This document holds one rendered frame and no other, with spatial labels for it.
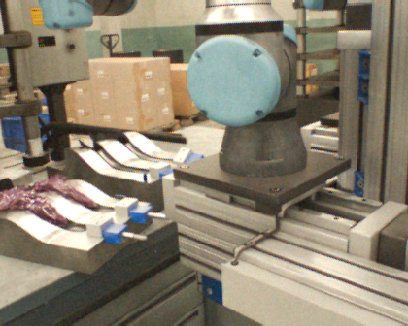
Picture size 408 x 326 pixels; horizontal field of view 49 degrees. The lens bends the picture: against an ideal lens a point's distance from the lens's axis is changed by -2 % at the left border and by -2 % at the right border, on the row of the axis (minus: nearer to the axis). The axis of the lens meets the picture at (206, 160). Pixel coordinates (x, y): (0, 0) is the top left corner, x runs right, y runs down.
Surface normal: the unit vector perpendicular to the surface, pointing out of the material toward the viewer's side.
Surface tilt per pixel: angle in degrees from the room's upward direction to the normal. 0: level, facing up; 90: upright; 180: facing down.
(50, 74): 90
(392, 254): 90
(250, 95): 98
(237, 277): 90
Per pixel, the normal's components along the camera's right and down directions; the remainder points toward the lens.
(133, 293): 0.77, 0.14
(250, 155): -0.36, -0.02
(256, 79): -0.30, 0.41
